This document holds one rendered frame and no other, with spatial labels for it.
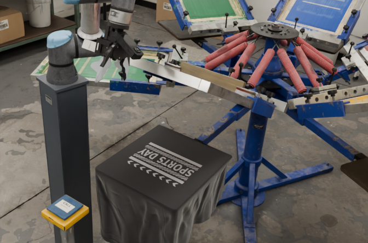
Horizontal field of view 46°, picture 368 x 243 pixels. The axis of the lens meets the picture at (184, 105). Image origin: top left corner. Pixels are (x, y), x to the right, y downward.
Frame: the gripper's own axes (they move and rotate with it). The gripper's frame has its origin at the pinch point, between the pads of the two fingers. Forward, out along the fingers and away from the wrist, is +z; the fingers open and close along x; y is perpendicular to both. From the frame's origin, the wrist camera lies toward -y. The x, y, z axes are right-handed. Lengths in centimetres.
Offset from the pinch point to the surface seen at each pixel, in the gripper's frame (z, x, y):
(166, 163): 42, -49, -1
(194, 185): 43, -44, -20
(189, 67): 0, -73, 12
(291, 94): 7, -131, -26
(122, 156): 44, -41, 18
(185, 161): 39, -56, -7
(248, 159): 67, -168, 0
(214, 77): 1, -73, -3
